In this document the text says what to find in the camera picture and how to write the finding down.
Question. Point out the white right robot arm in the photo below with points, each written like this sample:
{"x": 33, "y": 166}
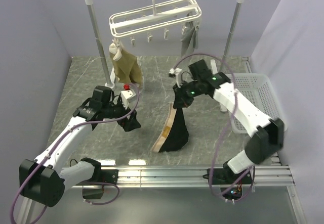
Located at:
{"x": 266, "y": 134}

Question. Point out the aluminium mounting rail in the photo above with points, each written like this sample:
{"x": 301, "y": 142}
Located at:
{"x": 174, "y": 176}

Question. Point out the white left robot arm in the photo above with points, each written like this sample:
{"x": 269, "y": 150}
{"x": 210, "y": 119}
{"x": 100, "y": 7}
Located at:
{"x": 45, "y": 179}

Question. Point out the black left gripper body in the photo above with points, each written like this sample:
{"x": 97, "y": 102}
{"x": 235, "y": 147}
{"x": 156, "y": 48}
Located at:
{"x": 114, "y": 111}

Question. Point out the khaki underwear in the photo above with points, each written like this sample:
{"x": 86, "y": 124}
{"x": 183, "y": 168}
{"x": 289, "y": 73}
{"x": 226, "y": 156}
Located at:
{"x": 125, "y": 64}

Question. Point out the white plastic basket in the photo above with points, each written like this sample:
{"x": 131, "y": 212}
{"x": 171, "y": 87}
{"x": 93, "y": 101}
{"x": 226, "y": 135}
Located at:
{"x": 258, "y": 89}

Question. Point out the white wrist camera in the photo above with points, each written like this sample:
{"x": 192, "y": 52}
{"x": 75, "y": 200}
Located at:
{"x": 177, "y": 73}
{"x": 127, "y": 95}

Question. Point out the black underwear beige waistband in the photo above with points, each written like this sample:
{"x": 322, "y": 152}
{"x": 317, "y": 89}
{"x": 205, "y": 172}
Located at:
{"x": 174, "y": 135}

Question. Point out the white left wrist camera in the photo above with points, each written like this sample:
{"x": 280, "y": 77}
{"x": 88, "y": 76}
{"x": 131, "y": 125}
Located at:
{"x": 127, "y": 95}

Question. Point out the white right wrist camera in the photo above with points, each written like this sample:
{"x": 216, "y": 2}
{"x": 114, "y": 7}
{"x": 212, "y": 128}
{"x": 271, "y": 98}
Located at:
{"x": 177, "y": 73}

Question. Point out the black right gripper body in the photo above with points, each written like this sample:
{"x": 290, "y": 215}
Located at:
{"x": 192, "y": 90}

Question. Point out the grey hanging underwear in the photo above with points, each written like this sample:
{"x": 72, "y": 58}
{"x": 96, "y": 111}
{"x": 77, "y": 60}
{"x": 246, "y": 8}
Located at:
{"x": 189, "y": 40}

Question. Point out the white clip hanger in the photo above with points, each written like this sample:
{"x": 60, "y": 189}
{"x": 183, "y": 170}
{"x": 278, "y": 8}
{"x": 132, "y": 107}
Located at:
{"x": 154, "y": 17}

